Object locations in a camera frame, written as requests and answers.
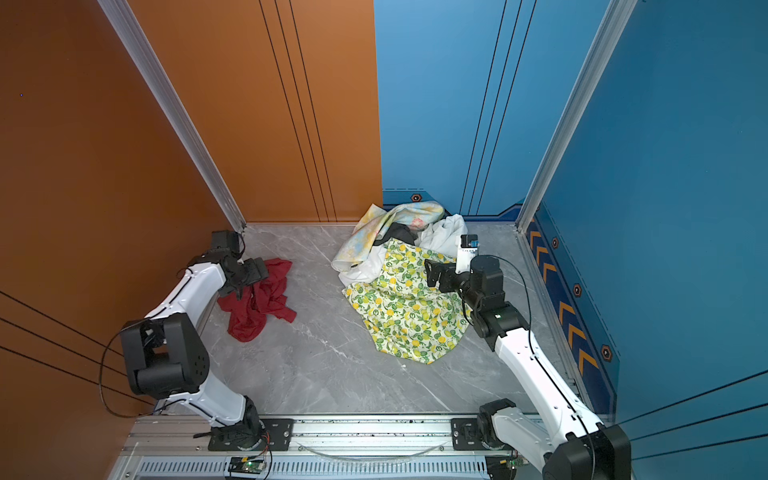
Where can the dark red cloth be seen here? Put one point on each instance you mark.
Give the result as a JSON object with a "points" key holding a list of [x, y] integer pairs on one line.
{"points": [[249, 311]]}

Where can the aluminium corner post right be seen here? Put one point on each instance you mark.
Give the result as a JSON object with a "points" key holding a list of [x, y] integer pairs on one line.
{"points": [[598, 56]]}

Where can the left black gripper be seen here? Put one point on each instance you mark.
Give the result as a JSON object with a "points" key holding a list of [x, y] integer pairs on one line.
{"points": [[257, 272]]}

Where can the green circuit board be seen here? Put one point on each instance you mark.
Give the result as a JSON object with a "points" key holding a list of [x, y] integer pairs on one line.
{"points": [[248, 467]]}

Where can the black cloth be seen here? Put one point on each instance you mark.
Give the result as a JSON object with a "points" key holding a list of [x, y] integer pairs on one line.
{"points": [[397, 231]]}

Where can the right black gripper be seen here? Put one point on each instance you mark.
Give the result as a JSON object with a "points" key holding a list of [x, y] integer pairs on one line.
{"points": [[448, 271]]}

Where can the pastel floral cloth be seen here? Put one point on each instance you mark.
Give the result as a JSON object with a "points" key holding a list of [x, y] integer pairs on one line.
{"points": [[376, 222]]}

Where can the white cloth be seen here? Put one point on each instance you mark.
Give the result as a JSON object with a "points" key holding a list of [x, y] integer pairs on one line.
{"points": [[442, 237]]}

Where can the lemon print cloth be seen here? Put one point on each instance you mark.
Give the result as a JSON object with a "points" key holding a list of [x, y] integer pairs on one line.
{"points": [[404, 316]]}

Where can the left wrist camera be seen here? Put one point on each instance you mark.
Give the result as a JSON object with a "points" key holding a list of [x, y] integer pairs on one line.
{"points": [[228, 242]]}

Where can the aluminium corner post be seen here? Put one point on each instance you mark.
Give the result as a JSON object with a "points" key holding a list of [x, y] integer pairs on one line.
{"points": [[598, 56], [125, 24]]}

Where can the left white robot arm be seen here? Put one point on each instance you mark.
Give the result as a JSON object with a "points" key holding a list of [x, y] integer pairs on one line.
{"points": [[166, 359]]}

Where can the aluminium corner post left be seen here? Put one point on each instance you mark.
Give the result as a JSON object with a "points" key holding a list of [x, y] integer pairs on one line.
{"points": [[125, 24]]}

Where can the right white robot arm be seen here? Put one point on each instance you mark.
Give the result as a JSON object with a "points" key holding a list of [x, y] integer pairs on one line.
{"points": [[570, 441]]}

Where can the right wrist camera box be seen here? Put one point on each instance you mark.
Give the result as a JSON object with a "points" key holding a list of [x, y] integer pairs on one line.
{"points": [[467, 250]]}

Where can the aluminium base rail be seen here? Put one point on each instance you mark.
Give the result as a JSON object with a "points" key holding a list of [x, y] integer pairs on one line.
{"points": [[381, 446]]}

